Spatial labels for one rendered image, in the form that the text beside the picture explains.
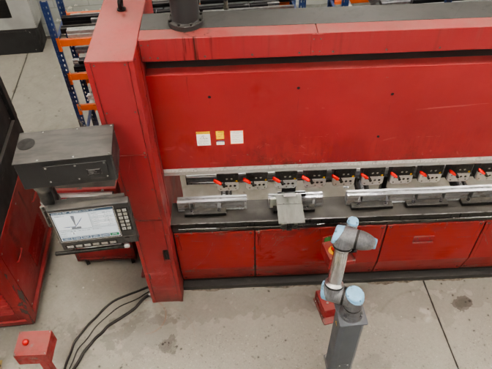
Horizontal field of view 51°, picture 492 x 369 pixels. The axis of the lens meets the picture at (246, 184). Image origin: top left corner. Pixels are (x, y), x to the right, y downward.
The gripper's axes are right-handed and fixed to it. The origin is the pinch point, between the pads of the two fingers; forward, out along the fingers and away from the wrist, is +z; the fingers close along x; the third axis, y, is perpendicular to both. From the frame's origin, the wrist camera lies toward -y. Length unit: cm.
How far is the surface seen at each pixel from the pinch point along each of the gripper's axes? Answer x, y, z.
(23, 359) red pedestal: 220, -21, -1
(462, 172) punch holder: -85, 15, -43
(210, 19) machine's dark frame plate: 73, 78, -150
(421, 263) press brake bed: -74, 1, 51
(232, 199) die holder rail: 70, 52, -18
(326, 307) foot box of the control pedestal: 11, -11, 62
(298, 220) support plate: 31.5, 18.9, -24.0
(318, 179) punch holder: 12, 38, -40
